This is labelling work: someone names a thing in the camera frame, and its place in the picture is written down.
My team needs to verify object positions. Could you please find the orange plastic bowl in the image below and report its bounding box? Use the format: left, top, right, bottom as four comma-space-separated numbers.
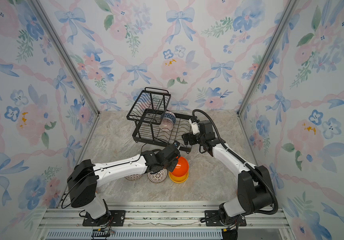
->
171, 157, 189, 177

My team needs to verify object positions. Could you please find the white lattice pattern bowl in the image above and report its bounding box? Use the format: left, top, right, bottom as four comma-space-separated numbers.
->
147, 169, 168, 184

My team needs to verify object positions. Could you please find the brown dotted pattern bowl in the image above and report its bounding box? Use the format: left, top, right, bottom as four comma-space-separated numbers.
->
125, 174, 143, 181

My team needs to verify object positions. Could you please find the blue triangle pattern bowl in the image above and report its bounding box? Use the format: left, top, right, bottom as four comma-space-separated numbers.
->
163, 111, 176, 124

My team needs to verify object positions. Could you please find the pink striped bowl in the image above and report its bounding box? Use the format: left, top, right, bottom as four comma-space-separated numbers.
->
159, 118, 174, 132

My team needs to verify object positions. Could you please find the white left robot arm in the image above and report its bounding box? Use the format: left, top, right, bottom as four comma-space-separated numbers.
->
66, 142, 181, 220

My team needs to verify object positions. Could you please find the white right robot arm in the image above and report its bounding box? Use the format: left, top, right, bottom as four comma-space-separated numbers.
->
183, 118, 278, 226

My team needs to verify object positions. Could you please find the yellow plastic bowl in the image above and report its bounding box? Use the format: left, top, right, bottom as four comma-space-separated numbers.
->
168, 172, 189, 184

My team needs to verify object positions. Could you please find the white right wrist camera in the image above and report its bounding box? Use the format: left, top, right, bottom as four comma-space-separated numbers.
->
189, 119, 200, 135

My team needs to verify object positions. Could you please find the black wire dish rack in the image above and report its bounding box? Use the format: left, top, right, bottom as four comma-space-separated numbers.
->
126, 87, 192, 153

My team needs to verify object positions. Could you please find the black corrugated cable conduit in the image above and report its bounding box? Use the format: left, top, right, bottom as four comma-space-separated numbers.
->
192, 109, 279, 215

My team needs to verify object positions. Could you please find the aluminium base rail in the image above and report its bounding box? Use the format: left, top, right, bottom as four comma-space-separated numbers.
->
33, 201, 295, 240

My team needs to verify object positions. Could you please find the aluminium frame post right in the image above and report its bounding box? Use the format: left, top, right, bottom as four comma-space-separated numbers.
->
237, 0, 298, 117

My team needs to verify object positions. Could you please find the aluminium frame post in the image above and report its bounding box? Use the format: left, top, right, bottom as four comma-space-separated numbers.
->
28, 1, 100, 116
237, 0, 298, 117

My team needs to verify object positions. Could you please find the aluminium frame post left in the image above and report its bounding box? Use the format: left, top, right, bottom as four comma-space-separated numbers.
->
28, 1, 100, 116

